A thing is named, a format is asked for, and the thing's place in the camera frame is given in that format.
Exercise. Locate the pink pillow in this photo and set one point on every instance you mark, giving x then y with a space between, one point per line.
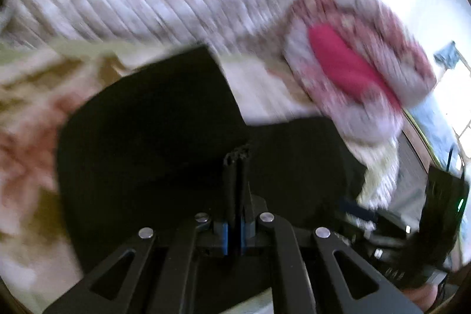
342 60

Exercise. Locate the blue hanging cloth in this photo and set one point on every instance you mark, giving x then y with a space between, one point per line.
447 54

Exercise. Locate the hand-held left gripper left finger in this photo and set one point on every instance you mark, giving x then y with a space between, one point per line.
225 236

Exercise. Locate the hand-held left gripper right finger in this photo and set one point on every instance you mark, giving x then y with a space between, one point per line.
243 236

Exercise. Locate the black pants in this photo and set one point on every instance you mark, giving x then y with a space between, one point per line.
147 133

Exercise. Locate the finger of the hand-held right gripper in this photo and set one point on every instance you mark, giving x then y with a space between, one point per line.
355 208

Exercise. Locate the pale blue sheet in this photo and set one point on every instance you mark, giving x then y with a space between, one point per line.
430 126

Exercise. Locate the pink floral comforter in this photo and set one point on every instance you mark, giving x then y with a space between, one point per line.
368 124

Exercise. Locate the white green fleece blanket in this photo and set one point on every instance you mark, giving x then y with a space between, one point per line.
29 108

